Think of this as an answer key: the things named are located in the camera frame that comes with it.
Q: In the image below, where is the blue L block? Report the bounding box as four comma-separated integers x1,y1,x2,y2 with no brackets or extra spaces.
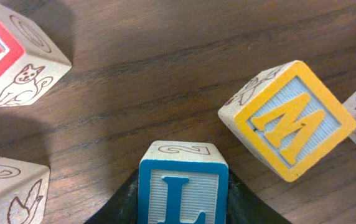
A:
137,141,229,224

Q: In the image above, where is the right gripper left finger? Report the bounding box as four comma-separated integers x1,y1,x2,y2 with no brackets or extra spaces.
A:
85,169,139,224

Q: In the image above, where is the red H block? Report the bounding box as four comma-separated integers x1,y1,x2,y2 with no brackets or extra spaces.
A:
0,4,72,107

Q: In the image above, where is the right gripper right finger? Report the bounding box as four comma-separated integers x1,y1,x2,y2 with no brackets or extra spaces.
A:
227,170,291,224

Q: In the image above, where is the yellow M block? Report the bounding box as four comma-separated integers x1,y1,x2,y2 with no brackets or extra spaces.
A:
218,60,356,182

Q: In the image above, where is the red I block right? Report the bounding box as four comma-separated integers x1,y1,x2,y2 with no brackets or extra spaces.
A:
0,157,50,224

